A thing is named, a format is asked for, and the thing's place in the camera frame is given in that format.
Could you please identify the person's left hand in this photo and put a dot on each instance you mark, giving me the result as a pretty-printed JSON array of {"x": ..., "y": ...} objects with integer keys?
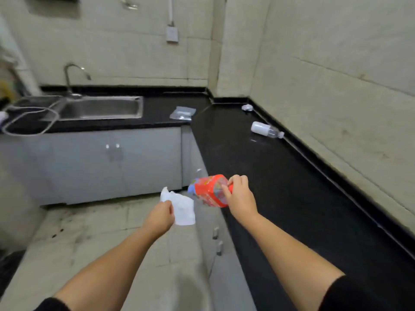
[{"x": 159, "y": 220}]

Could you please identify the person's right hand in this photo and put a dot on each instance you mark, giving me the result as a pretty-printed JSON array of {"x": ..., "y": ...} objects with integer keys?
[{"x": 241, "y": 200}]

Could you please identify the person's right thumb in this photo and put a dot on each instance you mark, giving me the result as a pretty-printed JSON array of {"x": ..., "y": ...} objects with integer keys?
[{"x": 226, "y": 194}]

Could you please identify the person's left thumb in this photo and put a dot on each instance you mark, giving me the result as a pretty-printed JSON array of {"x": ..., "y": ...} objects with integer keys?
[{"x": 169, "y": 207}]

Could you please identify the white paper towel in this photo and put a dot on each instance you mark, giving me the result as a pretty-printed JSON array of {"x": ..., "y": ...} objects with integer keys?
[{"x": 183, "y": 208}]

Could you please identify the red labelled plastic bottle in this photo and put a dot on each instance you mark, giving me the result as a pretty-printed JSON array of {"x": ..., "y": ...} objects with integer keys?
[{"x": 207, "y": 191}]

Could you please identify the person's right forearm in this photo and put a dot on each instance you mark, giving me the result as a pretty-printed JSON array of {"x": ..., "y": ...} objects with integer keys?
[{"x": 291, "y": 259}]

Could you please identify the person's left forearm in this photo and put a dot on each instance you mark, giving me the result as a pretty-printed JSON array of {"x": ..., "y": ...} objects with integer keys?
[{"x": 107, "y": 272}]

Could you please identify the white plastic bottle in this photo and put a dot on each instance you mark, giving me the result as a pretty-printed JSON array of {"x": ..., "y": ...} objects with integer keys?
[{"x": 261, "y": 128}]

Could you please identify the grey counter cabinet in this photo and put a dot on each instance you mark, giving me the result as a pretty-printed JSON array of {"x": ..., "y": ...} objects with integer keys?
[{"x": 227, "y": 281}]

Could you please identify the small crumpled plastic wrapper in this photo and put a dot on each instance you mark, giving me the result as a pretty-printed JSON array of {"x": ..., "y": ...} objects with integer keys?
[{"x": 247, "y": 107}]

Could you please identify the clear plastic bag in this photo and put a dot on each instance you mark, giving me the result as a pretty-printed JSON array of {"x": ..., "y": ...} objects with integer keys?
[{"x": 182, "y": 113}]

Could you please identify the grey sink cabinet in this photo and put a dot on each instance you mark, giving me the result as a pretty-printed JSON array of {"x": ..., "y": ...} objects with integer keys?
[{"x": 81, "y": 171}]

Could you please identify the stainless steel sink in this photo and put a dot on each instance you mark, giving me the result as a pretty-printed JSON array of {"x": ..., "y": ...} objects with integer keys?
[{"x": 100, "y": 108}]

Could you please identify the black left sleeve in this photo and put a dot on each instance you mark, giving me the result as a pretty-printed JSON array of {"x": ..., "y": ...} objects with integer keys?
[{"x": 53, "y": 305}]

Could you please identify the black sleeve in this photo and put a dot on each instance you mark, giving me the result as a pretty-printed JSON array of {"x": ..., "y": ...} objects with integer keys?
[
  {"x": 53, "y": 305},
  {"x": 363, "y": 296}
]

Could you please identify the chrome gooseneck faucet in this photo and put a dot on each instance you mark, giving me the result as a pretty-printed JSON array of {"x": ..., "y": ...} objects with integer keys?
[{"x": 68, "y": 77}]

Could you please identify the black right sleeve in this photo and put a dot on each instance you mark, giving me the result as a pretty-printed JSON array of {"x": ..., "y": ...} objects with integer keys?
[{"x": 363, "y": 296}]

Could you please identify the white wall socket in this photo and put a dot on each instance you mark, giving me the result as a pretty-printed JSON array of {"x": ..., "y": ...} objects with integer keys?
[{"x": 172, "y": 34}]

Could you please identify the white wall conduit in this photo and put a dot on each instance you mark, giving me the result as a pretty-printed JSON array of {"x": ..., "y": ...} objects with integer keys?
[{"x": 170, "y": 11}]

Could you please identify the metal wall hook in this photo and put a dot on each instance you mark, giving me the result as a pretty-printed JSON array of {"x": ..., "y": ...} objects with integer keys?
[{"x": 129, "y": 4}]

